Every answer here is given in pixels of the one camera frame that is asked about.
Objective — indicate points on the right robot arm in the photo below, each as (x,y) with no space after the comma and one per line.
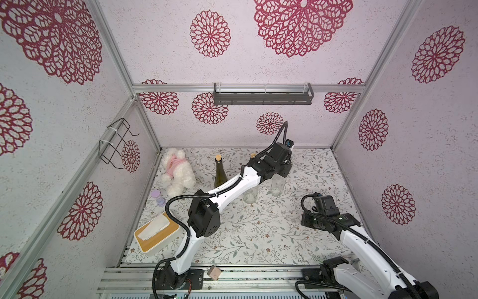
(370,274)

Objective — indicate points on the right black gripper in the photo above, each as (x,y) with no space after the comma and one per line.
(310,219)

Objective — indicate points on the clear bottle with red label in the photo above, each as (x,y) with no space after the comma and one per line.
(277,185)

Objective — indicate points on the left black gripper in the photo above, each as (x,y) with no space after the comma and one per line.
(287,166)

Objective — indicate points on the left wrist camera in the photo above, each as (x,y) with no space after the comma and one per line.
(289,143)

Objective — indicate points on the tall clear corked bottle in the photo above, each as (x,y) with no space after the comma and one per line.
(250,196)

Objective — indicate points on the small purple capped jar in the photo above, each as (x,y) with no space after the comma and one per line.
(158,197)

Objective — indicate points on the white plush toy pink shirt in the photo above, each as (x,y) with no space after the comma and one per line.
(178,174)

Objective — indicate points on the black wall shelf rack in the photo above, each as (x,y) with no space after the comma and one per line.
(264,97)

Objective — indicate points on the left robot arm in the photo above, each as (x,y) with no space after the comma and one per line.
(205,210)

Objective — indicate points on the small wooden block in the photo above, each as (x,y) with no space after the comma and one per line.
(214,272)

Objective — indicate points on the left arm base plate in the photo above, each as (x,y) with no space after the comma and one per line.
(165,278)

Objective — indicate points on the dark green wine bottle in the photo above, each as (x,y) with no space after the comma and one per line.
(220,175)

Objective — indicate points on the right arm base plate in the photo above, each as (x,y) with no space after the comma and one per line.
(321,277)

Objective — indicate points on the black wire wall basket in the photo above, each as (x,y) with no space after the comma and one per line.
(108,148)

